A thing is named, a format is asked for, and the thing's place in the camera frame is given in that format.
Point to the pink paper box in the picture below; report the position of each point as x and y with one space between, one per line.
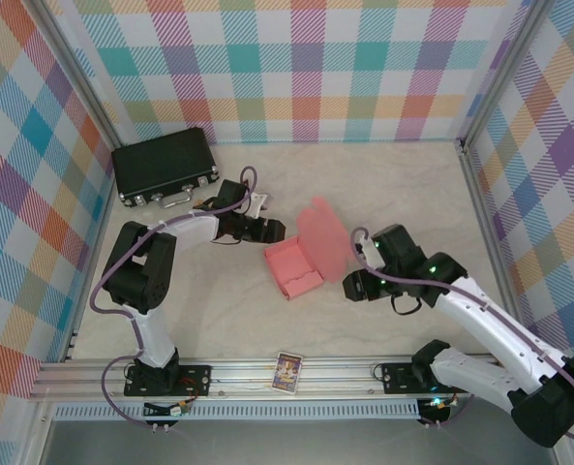
291 266

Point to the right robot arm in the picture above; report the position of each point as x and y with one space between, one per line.
480 315

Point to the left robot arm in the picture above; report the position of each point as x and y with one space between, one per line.
141 271

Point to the purple playing card box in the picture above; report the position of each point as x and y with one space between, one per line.
286 373

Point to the black aluminium carry case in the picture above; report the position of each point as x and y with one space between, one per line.
160 160

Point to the grey metal lower panel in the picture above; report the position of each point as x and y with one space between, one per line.
291 443

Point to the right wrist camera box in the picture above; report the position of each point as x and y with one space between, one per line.
370 252

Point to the aluminium table side rail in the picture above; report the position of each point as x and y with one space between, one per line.
491 242
94 242

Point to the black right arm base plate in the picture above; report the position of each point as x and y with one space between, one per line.
395 378

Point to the aluminium mounting rail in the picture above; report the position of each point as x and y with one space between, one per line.
248 375

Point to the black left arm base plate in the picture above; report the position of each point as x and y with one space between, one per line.
194 380

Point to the aluminium frame post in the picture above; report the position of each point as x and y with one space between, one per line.
76 72
502 72

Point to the aluminium frame leg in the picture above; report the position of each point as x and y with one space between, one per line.
35 436
569 457

